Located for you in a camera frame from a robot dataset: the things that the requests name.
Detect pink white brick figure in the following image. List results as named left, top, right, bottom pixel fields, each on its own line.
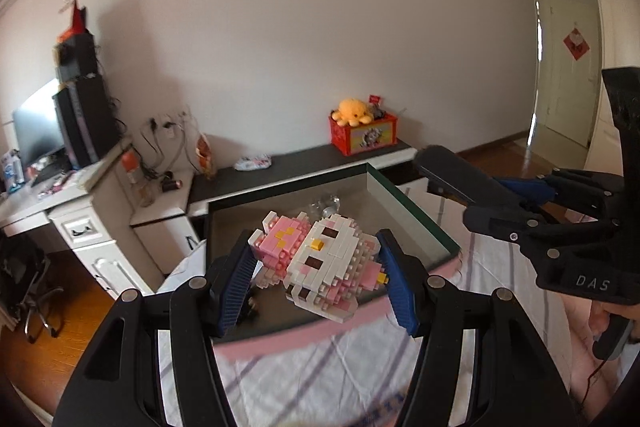
left=247, top=211, right=388, bottom=323

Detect black hair clip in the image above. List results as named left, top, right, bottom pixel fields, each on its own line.
left=236, top=286, right=259, bottom=325

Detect right hand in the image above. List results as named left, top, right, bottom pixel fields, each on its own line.
left=589, top=301, right=639, bottom=361

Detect pink bed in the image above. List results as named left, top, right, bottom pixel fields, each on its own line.
left=562, top=295, right=638, bottom=426

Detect black office chair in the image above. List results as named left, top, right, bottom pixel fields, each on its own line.
left=1, top=232, right=64, bottom=343

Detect red door decoration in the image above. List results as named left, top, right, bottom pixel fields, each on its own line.
left=563, top=27, right=590, bottom=61

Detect round table striped cloth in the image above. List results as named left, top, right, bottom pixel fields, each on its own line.
left=164, top=199, right=572, bottom=426

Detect white bedside cabinet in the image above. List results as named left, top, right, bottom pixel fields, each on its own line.
left=130, top=170, right=201, bottom=275

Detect pink storage box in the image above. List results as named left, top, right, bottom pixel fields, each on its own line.
left=207, top=164, right=460, bottom=360

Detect white computer desk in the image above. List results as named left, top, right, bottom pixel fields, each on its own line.
left=1, top=138, right=165, bottom=298

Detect red cartoon storage box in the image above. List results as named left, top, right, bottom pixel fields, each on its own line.
left=329, top=113, right=398, bottom=156

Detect yellow octopus plush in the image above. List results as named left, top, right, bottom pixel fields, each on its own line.
left=331, top=98, right=373, bottom=128

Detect orange cap bottle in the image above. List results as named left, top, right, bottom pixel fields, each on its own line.
left=120, top=148, right=144, bottom=205

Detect black keyboard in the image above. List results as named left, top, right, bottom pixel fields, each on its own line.
left=32, top=162, right=73, bottom=186

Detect blue product box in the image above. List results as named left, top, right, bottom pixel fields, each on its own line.
left=1, top=148, right=25, bottom=193

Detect black low tv cabinet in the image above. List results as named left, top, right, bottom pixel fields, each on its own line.
left=186, top=141, right=416, bottom=218

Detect orange snack bag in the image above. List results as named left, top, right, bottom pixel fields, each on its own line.
left=195, top=133, right=217, bottom=180

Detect patterned pouch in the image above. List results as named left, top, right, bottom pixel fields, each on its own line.
left=233, top=155, right=272, bottom=172

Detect black computer tower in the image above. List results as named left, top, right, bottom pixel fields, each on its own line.
left=52, top=75, right=120, bottom=170

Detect black computer monitor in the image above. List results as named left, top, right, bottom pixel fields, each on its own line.
left=12, top=79, right=64, bottom=167

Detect black speaker box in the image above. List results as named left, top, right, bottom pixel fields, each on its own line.
left=53, top=32, right=99, bottom=82

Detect red paper bag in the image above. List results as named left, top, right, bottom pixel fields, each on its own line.
left=56, top=0, right=87, bottom=43

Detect wall power outlets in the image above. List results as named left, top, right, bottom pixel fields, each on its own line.
left=146, top=108, right=193, bottom=141

